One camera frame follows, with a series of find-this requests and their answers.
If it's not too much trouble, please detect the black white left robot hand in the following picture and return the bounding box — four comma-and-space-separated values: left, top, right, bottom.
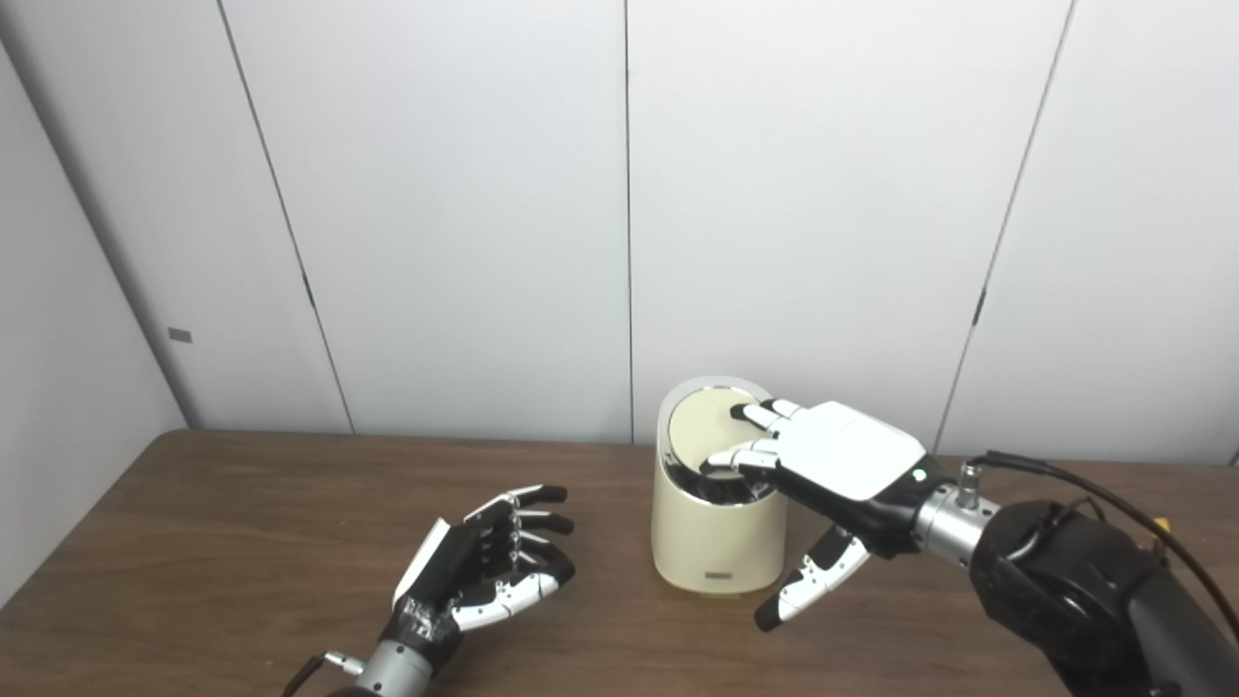
379, 484, 577, 669

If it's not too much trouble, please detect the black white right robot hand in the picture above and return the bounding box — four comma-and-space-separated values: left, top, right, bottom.
699, 397, 935, 633

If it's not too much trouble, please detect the cream round bin lid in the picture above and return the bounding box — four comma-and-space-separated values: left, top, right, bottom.
668, 387, 775, 475

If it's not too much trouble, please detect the black bin liner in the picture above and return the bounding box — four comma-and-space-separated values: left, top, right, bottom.
663, 453, 780, 507

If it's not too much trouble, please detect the cream-colored bin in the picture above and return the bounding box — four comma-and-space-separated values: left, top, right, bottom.
650, 377, 790, 596

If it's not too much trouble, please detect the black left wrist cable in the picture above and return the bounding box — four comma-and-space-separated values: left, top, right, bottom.
281, 652, 365, 697

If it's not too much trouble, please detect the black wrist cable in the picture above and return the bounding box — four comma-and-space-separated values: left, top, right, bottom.
281, 652, 365, 697
971, 450, 1239, 642

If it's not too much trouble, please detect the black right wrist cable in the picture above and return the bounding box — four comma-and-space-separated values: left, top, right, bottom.
971, 450, 1239, 642

